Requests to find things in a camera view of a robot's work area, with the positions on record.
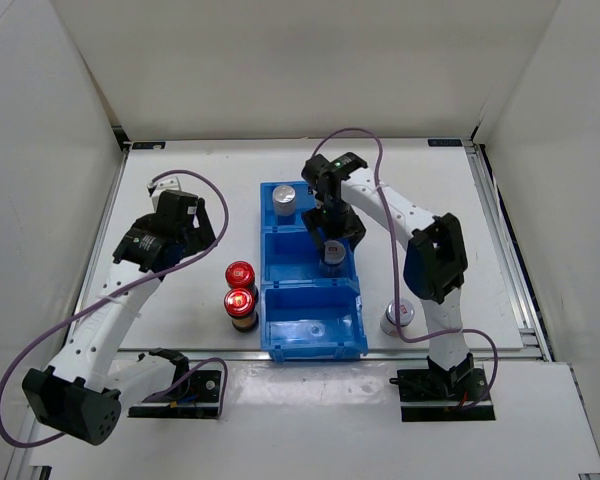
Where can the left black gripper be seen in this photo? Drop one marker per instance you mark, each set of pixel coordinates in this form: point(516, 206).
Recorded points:
point(200, 241)

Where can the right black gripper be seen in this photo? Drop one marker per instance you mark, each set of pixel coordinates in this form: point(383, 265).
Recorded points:
point(314, 220)

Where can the white-lid spice jar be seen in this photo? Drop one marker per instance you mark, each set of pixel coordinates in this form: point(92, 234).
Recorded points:
point(332, 260)
point(397, 315)

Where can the silver-lid salt shaker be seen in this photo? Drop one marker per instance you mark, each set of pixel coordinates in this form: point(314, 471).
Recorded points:
point(284, 202)

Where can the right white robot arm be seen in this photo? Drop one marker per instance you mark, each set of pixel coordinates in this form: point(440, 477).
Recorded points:
point(435, 255)

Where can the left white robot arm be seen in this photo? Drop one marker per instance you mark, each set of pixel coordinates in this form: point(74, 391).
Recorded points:
point(77, 394)

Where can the far red-lid sauce jar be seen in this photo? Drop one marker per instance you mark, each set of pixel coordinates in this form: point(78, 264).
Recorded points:
point(241, 274)

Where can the red-lid sauce jar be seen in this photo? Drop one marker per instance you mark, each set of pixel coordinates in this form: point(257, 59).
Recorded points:
point(240, 306)
point(241, 274)

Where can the far blue storage bin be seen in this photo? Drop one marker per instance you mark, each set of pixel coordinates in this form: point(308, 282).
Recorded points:
point(304, 201)

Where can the blue storage bin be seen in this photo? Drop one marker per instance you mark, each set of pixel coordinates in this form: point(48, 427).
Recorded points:
point(306, 322)
point(290, 256)
point(304, 201)

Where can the middle blue storage bin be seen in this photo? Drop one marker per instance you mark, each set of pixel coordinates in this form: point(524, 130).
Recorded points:
point(290, 256)

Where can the near red-lid sauce jar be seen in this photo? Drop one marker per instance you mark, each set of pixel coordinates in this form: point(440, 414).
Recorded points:
point(240, 306)

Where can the near blue storage bin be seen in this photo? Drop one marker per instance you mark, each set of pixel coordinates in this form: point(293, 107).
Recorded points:
point(306, 322)

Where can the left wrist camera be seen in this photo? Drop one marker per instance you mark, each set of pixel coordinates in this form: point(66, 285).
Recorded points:
point(156, 188)

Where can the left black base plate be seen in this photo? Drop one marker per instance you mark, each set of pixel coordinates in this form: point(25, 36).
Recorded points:
point(200, 397)

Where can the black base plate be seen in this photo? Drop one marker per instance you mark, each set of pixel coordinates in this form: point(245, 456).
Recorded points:
point(423, 397)
point(200, 397)

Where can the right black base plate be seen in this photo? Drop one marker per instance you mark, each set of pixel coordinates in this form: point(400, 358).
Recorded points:
point(423, 397)

